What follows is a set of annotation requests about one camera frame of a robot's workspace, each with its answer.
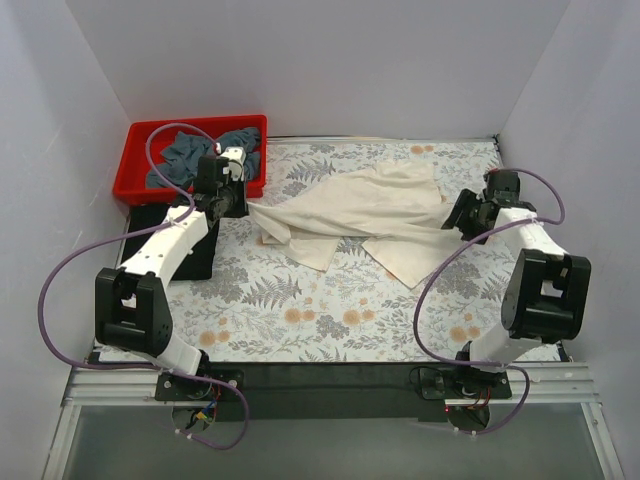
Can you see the folded black t shirt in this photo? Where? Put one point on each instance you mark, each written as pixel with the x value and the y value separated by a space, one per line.
pixel 196 266

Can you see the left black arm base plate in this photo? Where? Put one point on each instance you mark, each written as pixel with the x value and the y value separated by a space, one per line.
pixel 175 388

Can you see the floral patterned table mat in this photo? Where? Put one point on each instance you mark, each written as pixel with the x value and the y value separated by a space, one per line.
pixel 261 306

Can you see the red plastic bin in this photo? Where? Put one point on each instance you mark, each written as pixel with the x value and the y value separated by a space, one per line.
pixel 130 181

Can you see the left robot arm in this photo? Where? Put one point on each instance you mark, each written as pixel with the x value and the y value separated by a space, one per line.
pixel 132 312

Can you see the cream white t shirt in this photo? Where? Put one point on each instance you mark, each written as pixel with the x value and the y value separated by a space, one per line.
pixel 395 207

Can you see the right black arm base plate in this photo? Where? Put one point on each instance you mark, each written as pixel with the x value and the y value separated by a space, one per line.
pixel 451 382

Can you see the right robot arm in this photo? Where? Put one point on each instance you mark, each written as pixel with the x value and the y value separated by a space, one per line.
pixel 546 294

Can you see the blue grey t shirt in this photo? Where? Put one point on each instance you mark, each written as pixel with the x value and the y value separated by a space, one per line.
pixel 182 156

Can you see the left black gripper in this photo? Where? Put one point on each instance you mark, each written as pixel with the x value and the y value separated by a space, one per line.
pixel 235 198

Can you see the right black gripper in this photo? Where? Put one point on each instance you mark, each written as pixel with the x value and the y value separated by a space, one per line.
pixel 463 211

